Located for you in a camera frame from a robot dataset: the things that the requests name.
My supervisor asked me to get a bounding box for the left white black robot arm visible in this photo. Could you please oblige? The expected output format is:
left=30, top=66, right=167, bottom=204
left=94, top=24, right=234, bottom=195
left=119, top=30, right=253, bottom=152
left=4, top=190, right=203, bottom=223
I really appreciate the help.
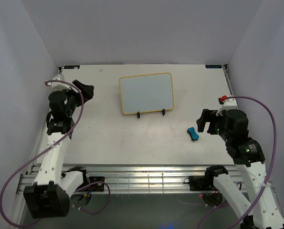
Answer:
left=23, top=80, right=94, bottom=219

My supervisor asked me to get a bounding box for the yellow framed whiteboard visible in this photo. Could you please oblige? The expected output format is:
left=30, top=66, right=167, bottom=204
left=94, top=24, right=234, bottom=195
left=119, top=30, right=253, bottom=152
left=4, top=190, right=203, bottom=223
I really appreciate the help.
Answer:
left=118, top=73, right=175, bottom=115

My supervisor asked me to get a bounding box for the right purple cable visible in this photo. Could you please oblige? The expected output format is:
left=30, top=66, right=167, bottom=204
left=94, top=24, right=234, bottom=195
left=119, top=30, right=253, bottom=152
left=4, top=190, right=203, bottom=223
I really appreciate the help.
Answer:
left=198, top=95, right=277, bottom=229

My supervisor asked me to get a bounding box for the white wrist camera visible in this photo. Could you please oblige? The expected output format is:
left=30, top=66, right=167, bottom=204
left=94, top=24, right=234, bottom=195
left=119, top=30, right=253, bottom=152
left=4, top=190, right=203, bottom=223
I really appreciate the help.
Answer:
left=48, top=73, right=71, bottom=92
left=216, top=95, right=238, bottom=116

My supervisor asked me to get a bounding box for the black wire whiteboard stand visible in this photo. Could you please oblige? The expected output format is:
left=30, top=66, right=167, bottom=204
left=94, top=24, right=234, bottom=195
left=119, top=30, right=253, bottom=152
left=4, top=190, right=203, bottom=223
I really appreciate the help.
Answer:
left=136, top=109, right=166, bottom=119

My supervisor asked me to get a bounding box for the left blue table label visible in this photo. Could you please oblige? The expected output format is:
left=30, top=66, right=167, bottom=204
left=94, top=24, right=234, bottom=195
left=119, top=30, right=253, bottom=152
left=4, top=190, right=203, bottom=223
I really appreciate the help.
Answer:
left=63, top=65, right=80, bottom=70

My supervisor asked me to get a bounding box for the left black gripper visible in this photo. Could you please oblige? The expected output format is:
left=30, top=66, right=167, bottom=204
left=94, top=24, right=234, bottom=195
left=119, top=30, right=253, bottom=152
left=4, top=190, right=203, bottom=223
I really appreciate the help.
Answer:
left=62, top=80, right=95, bottom=117

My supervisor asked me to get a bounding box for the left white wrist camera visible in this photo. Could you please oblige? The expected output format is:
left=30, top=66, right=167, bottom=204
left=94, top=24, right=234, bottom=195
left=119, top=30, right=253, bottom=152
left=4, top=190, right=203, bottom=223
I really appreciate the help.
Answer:
left=48, top=73, right=71, bottom=92

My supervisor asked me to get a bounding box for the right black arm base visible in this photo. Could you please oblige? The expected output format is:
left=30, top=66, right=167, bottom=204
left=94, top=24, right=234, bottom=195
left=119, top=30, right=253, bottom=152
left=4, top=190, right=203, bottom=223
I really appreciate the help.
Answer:
left=183, top=176, right=223, bottom=208

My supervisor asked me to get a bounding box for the aluminium rail frame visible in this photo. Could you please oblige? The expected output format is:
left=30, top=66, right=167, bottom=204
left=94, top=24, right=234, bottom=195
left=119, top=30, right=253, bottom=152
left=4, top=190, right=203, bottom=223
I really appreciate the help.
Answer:
left=9, top=64, right=284, bottom=229

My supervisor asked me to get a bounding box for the blue bone-shaped eraser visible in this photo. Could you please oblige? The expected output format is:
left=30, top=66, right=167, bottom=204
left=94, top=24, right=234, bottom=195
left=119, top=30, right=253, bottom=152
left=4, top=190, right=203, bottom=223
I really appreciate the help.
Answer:
left=187, top=127, right=199, bottom=141

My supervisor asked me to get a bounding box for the blue table label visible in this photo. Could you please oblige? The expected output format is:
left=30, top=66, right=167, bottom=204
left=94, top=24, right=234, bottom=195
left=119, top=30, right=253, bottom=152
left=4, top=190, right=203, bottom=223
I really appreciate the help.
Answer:
left=63, top=65, right=80, bottom=70
left=205, top=64, right=222, bottom=69

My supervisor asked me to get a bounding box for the right blue table label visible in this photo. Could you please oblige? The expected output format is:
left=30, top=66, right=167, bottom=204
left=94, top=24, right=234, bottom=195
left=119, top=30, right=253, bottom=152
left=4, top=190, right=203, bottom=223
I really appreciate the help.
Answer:
left=205, top=64, right=222, bottom=69

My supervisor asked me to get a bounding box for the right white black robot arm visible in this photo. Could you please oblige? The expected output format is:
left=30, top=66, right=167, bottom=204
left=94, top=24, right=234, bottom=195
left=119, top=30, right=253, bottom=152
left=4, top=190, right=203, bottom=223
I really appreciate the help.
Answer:
left=197, top=109, right=284, bottom=229

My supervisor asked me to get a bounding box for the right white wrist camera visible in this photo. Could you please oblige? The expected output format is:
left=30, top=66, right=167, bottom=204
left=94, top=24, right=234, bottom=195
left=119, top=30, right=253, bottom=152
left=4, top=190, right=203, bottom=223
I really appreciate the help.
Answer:
left=216, top=95, right=238, bottom=116

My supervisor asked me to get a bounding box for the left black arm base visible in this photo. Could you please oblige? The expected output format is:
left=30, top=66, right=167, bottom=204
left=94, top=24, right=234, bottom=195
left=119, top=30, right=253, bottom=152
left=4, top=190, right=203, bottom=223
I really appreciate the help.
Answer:
left=72, top=176, right=105, bottom=207

